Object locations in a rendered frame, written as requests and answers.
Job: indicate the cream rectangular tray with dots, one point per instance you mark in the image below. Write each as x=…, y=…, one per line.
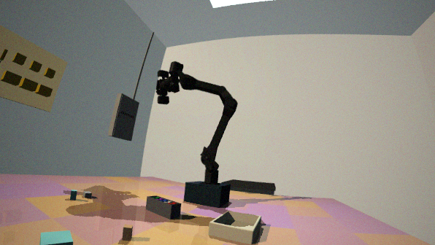
x=235, y=226

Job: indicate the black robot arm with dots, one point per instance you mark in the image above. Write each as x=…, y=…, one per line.
x=188, y=82

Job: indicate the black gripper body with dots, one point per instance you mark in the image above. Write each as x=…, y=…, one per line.
x=163, y=99

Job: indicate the teal box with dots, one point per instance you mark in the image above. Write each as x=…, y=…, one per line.
x=56, y=238

